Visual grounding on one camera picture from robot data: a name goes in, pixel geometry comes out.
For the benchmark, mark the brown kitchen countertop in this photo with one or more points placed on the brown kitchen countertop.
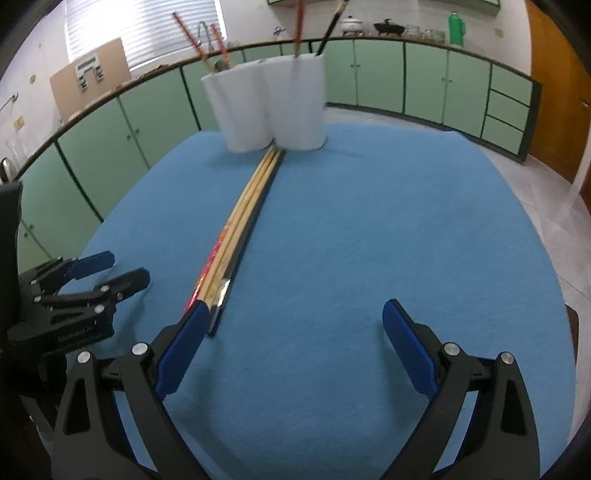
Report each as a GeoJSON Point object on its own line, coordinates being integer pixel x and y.
{"type": "Point", "coordinates": [512, 71]}

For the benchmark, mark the small metal tap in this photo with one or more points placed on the small metal tap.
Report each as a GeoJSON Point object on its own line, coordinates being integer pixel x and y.
{"type": "Point", "coordinates": [280, 32]}

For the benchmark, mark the wooden door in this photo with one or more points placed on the wooden door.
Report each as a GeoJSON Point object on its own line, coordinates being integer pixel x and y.
{"type": "Point", "coordinates": [558, 92]}

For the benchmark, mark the plain bamboo chopstick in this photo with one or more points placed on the plain bamboo chopstick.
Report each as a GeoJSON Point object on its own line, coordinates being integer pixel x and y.
{"type": "Point", "coordinates": [238, 221]}

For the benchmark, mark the green thermos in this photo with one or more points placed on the green thermos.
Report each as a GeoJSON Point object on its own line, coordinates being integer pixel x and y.
{"type": "Point", "coordinates": [457, 30]}

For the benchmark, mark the dark red-ended chopstick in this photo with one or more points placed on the dark red-ended chopstick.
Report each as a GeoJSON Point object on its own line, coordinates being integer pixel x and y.
{"type": "Point", "coordinates": [299, 27]}

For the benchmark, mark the row of green base cabinets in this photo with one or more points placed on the row of green base cabinets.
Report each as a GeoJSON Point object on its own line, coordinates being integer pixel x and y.
{"type": "Point", "coordinates": [138, 120]}

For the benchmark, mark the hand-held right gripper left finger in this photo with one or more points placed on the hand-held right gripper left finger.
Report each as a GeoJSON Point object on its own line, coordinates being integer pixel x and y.
{"type": "Point", "coordinates": [182, 350]}

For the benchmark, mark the black wok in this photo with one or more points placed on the black wok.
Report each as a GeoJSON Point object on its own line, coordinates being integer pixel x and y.
{"type": "Point", "coordinates": [388, 27]}

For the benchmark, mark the white cooking pot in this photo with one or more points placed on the white cooking pot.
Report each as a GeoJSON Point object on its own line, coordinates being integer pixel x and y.
{"type": "Point", "coordinates": [353, 25]}

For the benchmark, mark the blue table mat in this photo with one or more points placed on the blue table mat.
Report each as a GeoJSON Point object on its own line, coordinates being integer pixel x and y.
{"type": "Point", "coordinates": [346, 230]}

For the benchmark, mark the white two-compartment utensil holder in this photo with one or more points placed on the white two-compartment utensil holder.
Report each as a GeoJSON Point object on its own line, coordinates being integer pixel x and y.
{"type": "Point", "coordinates": [295, 101]}

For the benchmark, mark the metal sink faucet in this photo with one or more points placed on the metal sink faucet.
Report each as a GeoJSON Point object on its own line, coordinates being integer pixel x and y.
{"type": "Point", "coordinates": [202, 24]}

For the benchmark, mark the yellow wall socket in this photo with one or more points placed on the yellow wall socket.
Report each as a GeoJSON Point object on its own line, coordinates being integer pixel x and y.
{"type": "Point", "coordinates": [19, 122]}

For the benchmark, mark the glass jar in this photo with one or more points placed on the glass jar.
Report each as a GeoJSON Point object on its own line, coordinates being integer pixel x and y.
{"type": "Point", "coordinates": [413, 32]}
{"type": "Point", "coordinates": [434, 36]}

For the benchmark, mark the cardboard board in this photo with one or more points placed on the cardboard board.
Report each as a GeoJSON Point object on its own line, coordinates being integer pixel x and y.
{"type": "Point", "coordinates": [115, 74]}

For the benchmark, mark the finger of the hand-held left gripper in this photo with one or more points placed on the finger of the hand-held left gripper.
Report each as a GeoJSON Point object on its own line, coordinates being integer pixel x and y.
{"type": "Point", "coordinates": [131, 280]}
{"type": "Point", "coordinates": [94, 261]}

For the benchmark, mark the green drawer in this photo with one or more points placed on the green drawer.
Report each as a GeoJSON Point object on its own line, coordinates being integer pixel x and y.
{"type": "Point", "coordinates": [502, 134]}
{"type": "Point", "coordinates": [512, 82]}
{"type": "Point", "coordinates": [507, 107]}

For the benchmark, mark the white window blinds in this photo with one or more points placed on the white window blinds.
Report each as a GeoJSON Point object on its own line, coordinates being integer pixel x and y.
{"type": "Point", "coordinates": [138, 27]}

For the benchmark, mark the electric kettle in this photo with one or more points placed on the electric kettle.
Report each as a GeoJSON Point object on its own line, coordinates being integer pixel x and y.
{"type": "Point", "coordinates": [4, 168]}

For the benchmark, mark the white device on board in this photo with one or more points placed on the white device on board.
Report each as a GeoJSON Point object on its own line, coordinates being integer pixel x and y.
{"type": "Point", "coordinates": [87, 62]}

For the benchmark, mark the metal towel rail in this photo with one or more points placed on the metal towel rail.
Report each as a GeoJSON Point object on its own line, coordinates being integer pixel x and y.
{"type": "Point", "coordinates": [11, 98]}

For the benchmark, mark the clear plastic pitcher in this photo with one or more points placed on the clear plastic pitcher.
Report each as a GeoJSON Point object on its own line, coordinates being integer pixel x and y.
{"type": "Point", "coordinates": [13, 148]}

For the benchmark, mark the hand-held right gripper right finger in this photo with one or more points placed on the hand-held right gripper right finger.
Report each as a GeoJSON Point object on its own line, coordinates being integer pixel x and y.
{"type": "Point", "coordinates": [411, 350]}

